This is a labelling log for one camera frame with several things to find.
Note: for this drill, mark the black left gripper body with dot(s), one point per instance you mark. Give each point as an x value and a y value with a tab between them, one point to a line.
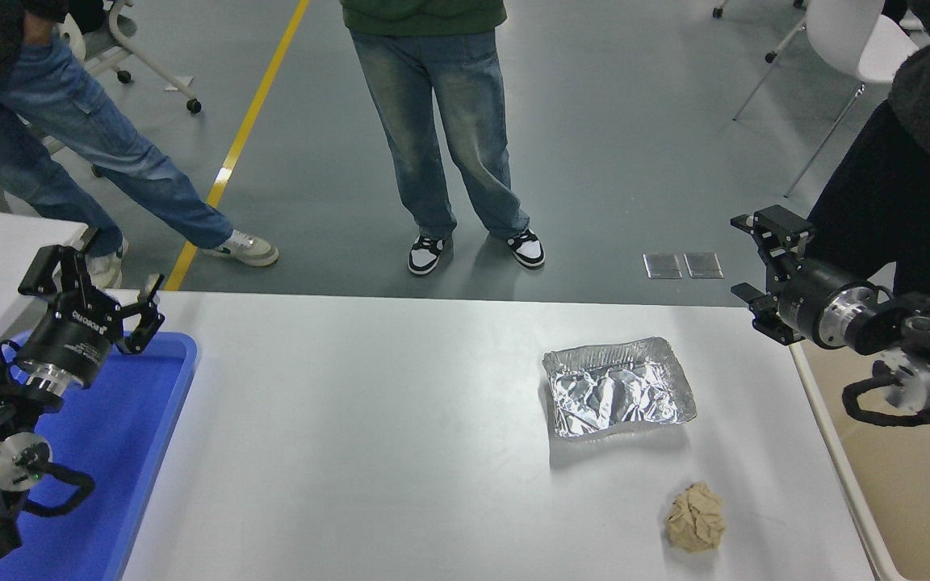
69	340

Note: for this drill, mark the tan paper ball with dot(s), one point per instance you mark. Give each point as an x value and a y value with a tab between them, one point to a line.
695	520

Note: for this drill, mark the white rolling chair base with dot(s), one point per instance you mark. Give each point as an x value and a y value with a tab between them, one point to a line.
772	57

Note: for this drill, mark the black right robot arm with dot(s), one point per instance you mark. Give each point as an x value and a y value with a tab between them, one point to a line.
925	335

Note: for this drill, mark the silver floor plate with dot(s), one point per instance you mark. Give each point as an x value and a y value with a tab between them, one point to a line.
703	265
663	266

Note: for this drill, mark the grey rolling office chair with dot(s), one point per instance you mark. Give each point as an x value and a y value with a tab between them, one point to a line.
114	32

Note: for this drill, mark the blue plastic tray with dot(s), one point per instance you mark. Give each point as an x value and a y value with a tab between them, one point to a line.
110	452

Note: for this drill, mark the foil tray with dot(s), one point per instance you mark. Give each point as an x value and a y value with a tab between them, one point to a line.
618	395

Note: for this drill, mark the white floor bar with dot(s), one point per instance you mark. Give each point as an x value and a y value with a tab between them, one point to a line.
913	26

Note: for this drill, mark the person's hand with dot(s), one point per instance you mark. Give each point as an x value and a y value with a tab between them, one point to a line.
41	26

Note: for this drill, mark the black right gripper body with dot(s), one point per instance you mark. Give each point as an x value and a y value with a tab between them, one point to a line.
808	303

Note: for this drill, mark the person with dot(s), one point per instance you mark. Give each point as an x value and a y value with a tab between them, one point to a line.
901	177
433	121
69	105

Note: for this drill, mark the large pale plastic bin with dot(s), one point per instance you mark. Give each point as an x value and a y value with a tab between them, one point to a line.
917	500

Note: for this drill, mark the white shell chair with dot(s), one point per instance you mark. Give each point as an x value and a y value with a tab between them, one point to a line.
844	32

